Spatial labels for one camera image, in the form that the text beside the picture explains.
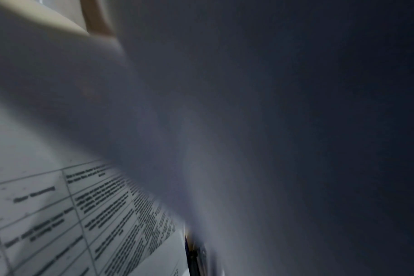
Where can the paper stack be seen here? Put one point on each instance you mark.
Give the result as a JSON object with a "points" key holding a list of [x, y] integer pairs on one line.
{"points": [[261, 107]]}

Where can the person's left hand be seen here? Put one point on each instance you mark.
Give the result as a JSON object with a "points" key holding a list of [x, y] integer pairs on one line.
{"points": [[98, 18]]}

